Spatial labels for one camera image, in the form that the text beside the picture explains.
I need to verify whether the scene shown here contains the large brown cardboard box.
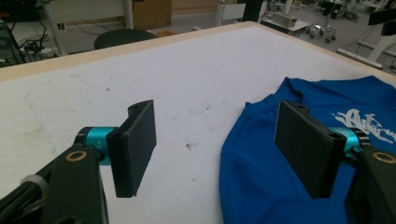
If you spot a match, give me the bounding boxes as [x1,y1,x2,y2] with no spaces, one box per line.
[132,0,173,30]

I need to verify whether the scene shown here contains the blue t-shirt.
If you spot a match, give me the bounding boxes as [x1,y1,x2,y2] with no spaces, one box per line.
[219,75,396,224]

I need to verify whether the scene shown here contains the white table leg frame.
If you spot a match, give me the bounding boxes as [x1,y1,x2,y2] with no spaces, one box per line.
[336,33,396,71]

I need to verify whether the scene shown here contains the white box device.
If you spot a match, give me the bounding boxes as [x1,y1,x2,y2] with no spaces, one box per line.
[271,11,299,28]

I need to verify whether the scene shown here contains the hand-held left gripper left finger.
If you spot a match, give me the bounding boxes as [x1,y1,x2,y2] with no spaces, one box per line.
[74,99,157,199]

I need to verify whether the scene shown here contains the light wooden table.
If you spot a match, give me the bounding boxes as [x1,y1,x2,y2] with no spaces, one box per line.
[0,21,396,86]

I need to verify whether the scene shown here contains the white table mat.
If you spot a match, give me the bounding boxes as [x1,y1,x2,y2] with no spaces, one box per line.
[0,25,390,224]

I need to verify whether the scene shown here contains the white desk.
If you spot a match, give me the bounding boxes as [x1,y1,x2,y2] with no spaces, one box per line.
[42,0,135,58]

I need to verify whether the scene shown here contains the black metal post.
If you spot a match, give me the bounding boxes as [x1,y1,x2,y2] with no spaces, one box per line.
[242,0,266,22]

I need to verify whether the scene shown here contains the black monitor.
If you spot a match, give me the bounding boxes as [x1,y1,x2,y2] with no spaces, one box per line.
[367,7,396,36]

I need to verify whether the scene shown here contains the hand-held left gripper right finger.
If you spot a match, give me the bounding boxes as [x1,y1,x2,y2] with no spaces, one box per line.
[274,100,372,200]

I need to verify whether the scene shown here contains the white power strip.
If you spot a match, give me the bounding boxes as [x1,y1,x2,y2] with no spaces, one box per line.
[18,39,54,61]

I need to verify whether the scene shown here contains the white stand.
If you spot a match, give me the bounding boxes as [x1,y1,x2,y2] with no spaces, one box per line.
[214,0,228,28]

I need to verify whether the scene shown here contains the chair base with casters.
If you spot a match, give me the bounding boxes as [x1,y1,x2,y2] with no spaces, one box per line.
[305,21,338,44]

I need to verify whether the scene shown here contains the black round stool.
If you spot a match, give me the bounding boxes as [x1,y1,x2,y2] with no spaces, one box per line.
[93,28,159,50]

